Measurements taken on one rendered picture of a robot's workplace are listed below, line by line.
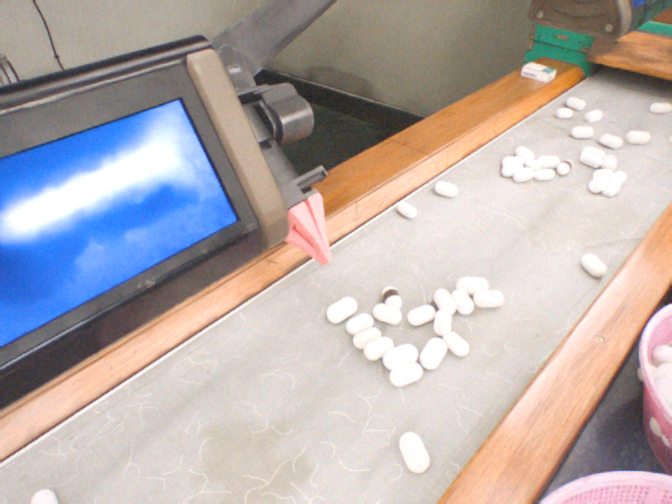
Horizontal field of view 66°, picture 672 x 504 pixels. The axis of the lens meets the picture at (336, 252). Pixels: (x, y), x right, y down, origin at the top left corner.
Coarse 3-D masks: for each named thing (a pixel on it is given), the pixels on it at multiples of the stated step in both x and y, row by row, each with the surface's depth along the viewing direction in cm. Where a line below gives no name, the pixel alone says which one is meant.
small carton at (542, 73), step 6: (528, 66) 110; (534, 66) 110; (540, 66) 110; (522, 72) 111; (528, 72) 110; (534, 72) 109; (540, 72) 108; (546, 72) 107; (552, 72) 108; (534, 78) 109; (540, 78) 109; (546, 78) 108; (552, 78) 109
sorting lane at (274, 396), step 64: (512, 128) 97; (640, 128) 97; (512, 192) 79; (576, 192) 79; (640, 192) 79; (384, 256) 67; (448, 256) 67; (512, 256) 67; (576, 256) 67; (256, 320) 58; (320, 320) 58; (512, 320) 58; (576, 320) 58; (128, 384) 52; (192, 384) 52; (256, 384) 52; (320, 384) 52; (384, 384) 52; (448, 384) 52; (512, 384) 52; (64, 448) 46; (128, 448) 46; (192, 448) 46; (256, 448) 46; (320, 448) 46; (384, 448) 46; (448, 448) 46
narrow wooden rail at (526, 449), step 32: (640, 256) 63; (608, 288) 59; (640, 288) 59; (608, 320) 55; (640, 320) 55; (576, 352) 52; (608, 352) 52; (544, 384) 49; (576, 384) 49; (608, 384) 52; (512, 416) 46; (544, 416) 46; (576, 416) 46; (480, 448) 44; (512, 448) 44; (544, 448) 43; (480, 480) 41; (512, 480) 41; (544, 480) 42
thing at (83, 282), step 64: (128, 64) 16; (192, 64) 17; (0, 128) 14; (64, 128) 15; (128, 128) 16; (192, 128) 17; (0, 192) 14; (64, 192) 15; (128, 192) 16; (192, 192) 17; (256, 192) 19; (0, 256) 14; (64, 256) 15; (128, 256) 16; (192, 256) 17; (256, 256) 19; (0, 320) 14; (64, 320) 15; (128, 320) 16; (0, 384) 14
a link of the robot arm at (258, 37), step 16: (272, 0) 65; (288, 0) 67; (304, 0) 69; (320, 0) 71; (336, 0) 76; (256, 16) 62; (272, 16) 64; (288, 16) 66; (304, 16) 68; (224, 32) 57; (240, 32) 59; (256, 32) 61; (272, 32) 64; (288, 32) 66; (240, 48) 59; (256, 48) 60; (272, 48) 63; (256, 64) 60
